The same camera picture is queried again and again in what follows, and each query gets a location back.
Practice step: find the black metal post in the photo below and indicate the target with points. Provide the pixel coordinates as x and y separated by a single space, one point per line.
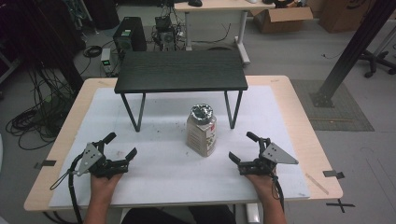
355 46

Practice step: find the black office chair base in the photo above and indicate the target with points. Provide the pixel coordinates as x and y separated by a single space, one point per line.
375 62

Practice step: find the small grey power supply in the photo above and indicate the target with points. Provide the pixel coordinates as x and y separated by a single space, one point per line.
107 60

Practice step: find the person's right hand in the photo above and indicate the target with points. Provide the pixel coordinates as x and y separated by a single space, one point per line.
266 186

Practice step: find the white foam mat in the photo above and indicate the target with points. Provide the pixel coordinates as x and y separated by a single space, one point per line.
168 180

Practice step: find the open cardboard box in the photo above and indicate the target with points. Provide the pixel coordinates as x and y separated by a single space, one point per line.
280 20

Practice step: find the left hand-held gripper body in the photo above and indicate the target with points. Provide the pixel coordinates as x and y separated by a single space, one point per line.
99 165

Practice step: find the grey floor mat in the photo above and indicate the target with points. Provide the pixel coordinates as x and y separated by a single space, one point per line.
339 118

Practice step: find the black tape strip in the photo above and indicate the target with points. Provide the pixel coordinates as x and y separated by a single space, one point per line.
333 174
46 163

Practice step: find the person's left hand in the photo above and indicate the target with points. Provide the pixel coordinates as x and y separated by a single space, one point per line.
102 188

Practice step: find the person's dark trousers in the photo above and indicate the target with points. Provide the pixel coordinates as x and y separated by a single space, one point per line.
177 216

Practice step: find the black wooden shelf stand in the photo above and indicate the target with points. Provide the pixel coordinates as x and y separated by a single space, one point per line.
180 70

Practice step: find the white-legged wooden desk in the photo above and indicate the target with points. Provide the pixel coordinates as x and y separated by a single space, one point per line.
218 5

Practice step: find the large closed cardboard box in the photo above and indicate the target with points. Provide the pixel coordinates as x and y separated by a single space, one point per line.
342 15

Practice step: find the dark equipment rack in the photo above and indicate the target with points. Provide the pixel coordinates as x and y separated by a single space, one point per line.
37 37

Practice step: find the black computer tower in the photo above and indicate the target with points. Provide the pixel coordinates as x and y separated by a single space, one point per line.
132 34

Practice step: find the clear jar with silver lid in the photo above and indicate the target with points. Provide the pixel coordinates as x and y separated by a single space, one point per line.
201 137

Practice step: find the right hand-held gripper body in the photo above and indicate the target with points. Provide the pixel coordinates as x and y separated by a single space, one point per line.
264 161

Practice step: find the light wooden table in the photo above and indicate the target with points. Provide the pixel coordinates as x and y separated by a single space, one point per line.
311 124

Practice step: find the black computer mouse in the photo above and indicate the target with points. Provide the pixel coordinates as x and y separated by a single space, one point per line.
195 2

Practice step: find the black tape cross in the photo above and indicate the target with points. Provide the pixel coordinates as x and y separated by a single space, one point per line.
341 205

